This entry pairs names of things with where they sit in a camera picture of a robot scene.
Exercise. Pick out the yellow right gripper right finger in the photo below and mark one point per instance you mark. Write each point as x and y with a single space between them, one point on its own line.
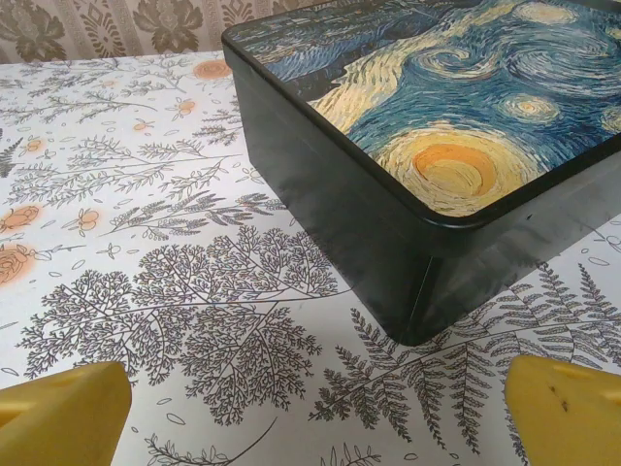
567 417

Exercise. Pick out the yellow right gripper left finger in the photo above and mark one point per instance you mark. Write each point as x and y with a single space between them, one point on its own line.
63 417

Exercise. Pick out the floral print tablecloth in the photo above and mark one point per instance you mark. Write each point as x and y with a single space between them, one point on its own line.
145 242

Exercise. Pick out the black starry night tin box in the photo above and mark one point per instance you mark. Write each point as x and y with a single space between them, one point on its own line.
436 121

